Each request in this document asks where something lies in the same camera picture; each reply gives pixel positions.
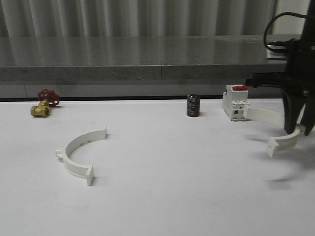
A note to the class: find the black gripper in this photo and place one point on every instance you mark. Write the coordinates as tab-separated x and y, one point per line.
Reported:
297	81

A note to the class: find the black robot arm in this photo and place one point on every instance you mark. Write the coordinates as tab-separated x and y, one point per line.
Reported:
307	32

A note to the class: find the grey stone counter ledge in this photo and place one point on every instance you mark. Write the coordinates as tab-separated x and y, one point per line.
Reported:
87	60

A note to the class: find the black cylindrical capacitor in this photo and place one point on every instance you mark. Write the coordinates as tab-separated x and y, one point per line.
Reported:
193	105

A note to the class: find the brass valve red handwheel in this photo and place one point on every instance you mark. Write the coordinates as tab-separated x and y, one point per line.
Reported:
47	99

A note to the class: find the white circuit breaker red switch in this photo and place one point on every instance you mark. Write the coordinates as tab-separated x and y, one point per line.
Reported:
234	99

